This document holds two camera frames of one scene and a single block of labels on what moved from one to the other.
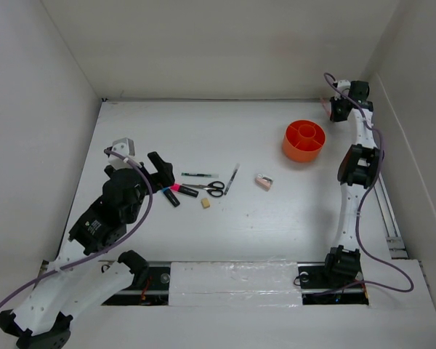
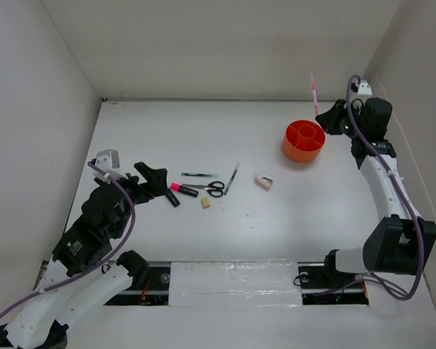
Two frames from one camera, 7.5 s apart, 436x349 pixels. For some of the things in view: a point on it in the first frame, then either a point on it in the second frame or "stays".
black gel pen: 237,166 stays
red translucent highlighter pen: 326,107 -> 315,102
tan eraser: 205,202 stays
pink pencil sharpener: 263,182 stays
